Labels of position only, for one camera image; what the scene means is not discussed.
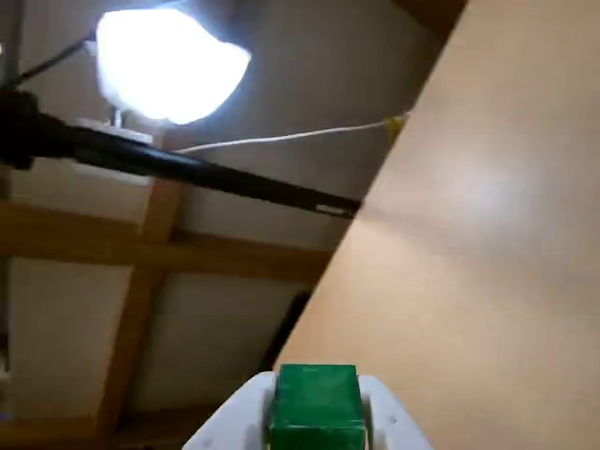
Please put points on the black stand pole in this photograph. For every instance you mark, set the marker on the black stand pole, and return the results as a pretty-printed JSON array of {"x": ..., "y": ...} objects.
[{"x": 187, "y": 169}]

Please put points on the bright white lamp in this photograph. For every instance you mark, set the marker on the bright white lamp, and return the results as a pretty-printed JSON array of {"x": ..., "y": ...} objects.
[{"x": 169, "y": 61}]

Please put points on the green cube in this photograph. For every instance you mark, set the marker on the green cube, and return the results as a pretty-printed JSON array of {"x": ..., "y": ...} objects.
[{"x": 316, "y": 408}]

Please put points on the yellow tape piece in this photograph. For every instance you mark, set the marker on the yellow tape piece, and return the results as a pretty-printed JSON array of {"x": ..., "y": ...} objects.
[{"x": 396, "y": 125}]

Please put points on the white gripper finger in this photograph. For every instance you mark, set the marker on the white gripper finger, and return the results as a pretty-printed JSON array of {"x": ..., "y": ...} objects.
[
  {"x": 229, "y": 422},
  {"x": 398, "y": 422}
]

